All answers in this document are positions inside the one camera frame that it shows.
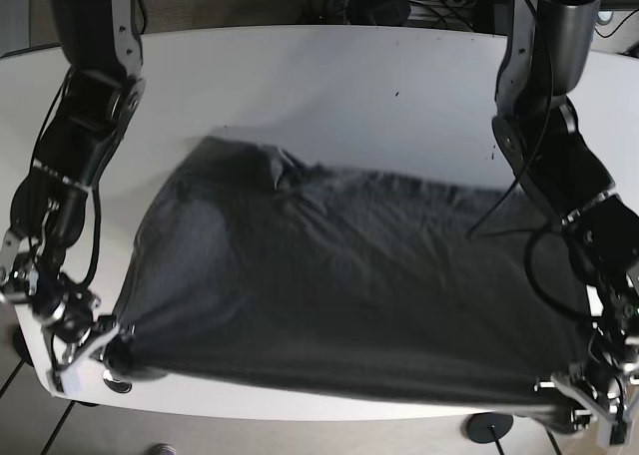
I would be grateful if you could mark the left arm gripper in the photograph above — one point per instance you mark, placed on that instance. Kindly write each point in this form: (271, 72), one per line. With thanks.
(601, 388)

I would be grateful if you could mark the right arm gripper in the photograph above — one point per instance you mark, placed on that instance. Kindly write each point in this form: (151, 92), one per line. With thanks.
(70, 341)

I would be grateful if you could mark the light grey T-shirt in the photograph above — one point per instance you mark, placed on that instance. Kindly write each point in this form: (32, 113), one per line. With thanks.
(252, 267)

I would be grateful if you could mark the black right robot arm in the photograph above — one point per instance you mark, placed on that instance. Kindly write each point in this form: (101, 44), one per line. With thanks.
(81, 133)

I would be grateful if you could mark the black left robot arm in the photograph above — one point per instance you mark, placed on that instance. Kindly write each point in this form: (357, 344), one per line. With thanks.
(580, 262)

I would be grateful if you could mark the left metal table grommet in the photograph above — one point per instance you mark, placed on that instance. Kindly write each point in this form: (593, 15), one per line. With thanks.
(114, 384)

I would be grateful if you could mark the black round stand base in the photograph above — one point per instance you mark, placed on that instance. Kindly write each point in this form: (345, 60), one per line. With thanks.
(489, 427)

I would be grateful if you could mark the grey sneaker shoe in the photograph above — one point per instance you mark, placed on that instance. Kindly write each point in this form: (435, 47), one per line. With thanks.
(161, 449)

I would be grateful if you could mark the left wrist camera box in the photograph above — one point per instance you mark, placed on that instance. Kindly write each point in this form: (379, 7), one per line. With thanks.
(612, 433)

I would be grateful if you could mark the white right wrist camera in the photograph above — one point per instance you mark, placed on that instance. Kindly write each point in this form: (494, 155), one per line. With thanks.
(66, 382)

